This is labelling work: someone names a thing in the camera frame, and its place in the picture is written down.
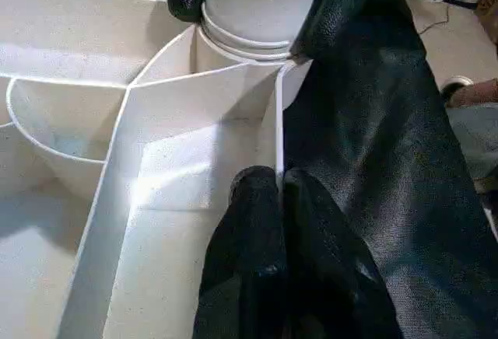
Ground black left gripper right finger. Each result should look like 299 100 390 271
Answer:
280 166 405 339

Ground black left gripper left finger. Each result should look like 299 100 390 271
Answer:
191 166 289 339

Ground white plastic table top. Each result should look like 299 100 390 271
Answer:
0 0 314 339

